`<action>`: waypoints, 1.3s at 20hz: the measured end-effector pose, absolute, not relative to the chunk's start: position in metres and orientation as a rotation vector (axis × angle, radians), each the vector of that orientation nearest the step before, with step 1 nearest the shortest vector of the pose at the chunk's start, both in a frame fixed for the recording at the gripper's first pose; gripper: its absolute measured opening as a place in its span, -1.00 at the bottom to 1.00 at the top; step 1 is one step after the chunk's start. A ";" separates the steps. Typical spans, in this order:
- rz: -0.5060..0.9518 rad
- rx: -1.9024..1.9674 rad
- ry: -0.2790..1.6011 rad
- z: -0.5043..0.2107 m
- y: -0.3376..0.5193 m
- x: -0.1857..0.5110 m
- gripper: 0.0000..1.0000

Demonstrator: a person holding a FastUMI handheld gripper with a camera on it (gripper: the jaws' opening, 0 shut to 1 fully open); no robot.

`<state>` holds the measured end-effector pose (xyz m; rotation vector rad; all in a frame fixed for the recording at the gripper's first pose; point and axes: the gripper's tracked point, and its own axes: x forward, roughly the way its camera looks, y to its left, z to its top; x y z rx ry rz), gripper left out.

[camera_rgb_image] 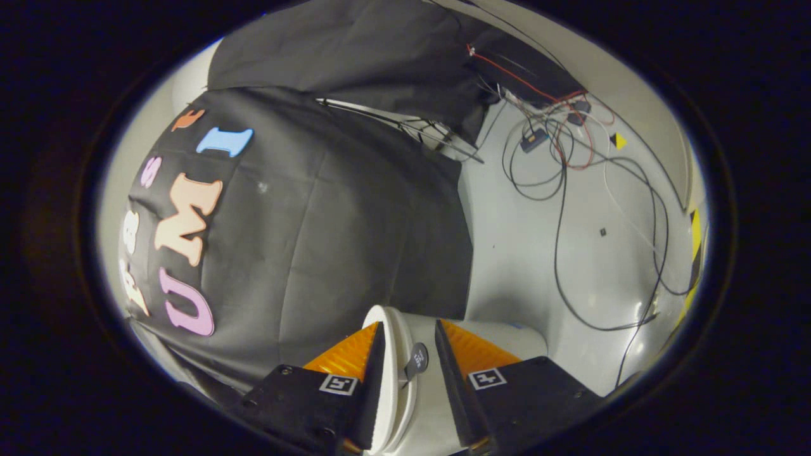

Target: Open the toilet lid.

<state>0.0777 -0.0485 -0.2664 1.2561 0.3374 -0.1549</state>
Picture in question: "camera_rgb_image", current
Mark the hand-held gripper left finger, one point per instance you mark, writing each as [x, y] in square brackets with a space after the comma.
[372, 392]

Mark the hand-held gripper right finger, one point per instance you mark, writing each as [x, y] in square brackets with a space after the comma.
[456, 392]

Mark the white toilet lid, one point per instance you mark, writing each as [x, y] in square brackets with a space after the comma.
[394, 354]

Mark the white toilet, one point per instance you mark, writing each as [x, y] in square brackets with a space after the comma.
[494, 335]

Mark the black backdrop cloth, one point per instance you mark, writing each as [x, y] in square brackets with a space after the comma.
[329, 253]

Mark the small dark electronic box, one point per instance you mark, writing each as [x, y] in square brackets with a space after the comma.
[534, 140]

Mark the black tripod light stand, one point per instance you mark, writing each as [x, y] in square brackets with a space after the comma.
[405, 126]

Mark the yellow floor tape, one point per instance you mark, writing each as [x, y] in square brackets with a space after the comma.
[696, 234]

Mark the yellow triangle floor sticker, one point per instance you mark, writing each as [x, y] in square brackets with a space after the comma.
[619, 141]

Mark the black flat board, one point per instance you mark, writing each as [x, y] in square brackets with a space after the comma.
[538, 69]

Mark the plain black side cloth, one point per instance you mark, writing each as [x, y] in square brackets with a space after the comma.
[355, 44]

